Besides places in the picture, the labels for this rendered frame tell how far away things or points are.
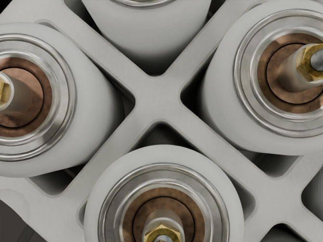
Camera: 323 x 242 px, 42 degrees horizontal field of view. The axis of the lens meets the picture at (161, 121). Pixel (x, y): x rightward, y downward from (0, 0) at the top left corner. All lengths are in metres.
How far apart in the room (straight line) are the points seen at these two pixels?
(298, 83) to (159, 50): 0.12
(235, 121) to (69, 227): 0.15
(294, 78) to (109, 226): 0.13
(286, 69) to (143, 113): 0.12
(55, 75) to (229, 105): 0.10
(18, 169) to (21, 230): 0.28
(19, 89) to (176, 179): 0.10
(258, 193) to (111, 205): 0.12
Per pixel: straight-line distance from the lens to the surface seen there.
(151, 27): 0.26
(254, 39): 0.26
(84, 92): 0.25
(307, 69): 0.22
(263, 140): 0.26
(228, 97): 0.25
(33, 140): 0.26
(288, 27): 0.26
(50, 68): 0.26
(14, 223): 0.54
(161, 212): 0.24
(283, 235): 0.39
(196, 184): 0.25
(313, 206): 0.38
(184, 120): 0.32
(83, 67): 0.26
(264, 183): 0.33
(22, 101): 0.25
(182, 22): 0.27
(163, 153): 0.25
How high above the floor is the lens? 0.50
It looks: 87 degrees down
